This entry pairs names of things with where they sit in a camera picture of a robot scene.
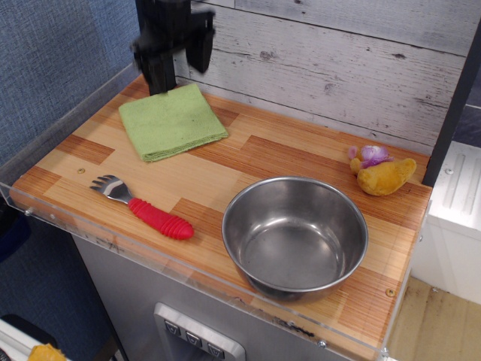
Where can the dark right vertical post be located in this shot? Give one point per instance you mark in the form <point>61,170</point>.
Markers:
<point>455,110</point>

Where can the stainless steel bowl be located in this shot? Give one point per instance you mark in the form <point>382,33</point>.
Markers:
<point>294,238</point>

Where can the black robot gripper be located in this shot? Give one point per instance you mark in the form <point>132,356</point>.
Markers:
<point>166,28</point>

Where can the yellow object at bottom left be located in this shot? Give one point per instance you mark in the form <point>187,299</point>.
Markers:
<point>46,352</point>

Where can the grey cabinet with button panel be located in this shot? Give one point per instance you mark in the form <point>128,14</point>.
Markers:
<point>157,317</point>

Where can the green towel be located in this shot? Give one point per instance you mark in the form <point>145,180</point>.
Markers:
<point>167,124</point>

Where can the clear acrylic table guard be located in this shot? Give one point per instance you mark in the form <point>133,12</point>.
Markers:
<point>50,179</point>

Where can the red handled metal spork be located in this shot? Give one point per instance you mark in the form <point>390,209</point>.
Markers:
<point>167,224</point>

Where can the white ribbed box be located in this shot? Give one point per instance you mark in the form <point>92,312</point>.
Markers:
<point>447,255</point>

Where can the yellow plush toy with flower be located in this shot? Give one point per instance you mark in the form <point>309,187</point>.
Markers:
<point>378,173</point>

